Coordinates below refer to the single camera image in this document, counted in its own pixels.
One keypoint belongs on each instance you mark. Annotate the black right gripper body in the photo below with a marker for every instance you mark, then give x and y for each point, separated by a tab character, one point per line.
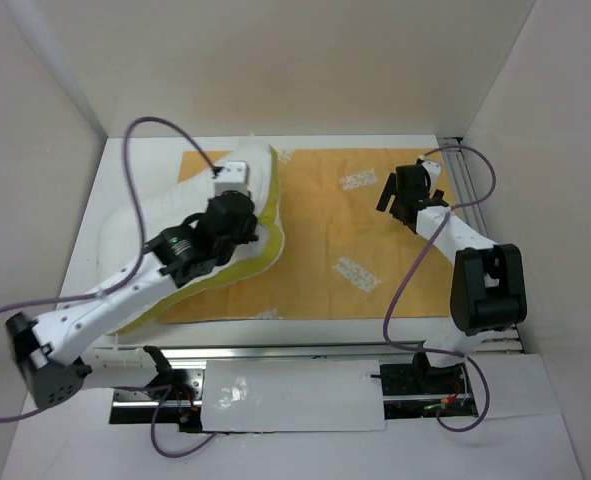
438	194

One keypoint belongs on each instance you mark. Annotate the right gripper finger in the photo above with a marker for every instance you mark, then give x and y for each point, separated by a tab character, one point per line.
390	188
397	207

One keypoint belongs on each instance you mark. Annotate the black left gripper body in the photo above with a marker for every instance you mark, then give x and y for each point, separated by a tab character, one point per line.
248	234

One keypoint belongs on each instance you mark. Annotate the Mickey Mouse pillowcase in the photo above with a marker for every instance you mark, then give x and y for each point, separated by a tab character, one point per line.
342	259

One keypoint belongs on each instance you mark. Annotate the white pillow yellow edge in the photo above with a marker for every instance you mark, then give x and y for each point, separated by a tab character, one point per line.
172	206

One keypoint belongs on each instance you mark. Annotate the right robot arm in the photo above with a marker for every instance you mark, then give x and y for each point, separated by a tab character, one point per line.
487	292

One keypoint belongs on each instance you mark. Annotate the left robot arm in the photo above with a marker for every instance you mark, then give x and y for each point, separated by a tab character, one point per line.
47	349

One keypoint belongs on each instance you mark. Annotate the white cover plate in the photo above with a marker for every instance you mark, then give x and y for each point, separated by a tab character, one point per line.
292	396

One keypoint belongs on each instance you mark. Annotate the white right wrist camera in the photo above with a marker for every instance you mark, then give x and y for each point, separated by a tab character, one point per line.
433	170

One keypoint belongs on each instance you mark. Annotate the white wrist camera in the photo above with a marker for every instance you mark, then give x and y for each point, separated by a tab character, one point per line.
433	170
233	176

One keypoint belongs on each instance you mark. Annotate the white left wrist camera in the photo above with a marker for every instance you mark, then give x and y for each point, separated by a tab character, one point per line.
233	176

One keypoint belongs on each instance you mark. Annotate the aluminium side rail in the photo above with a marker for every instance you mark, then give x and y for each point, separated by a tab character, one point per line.
458	158

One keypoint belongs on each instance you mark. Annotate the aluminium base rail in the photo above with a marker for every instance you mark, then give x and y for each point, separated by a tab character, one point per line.
501	346

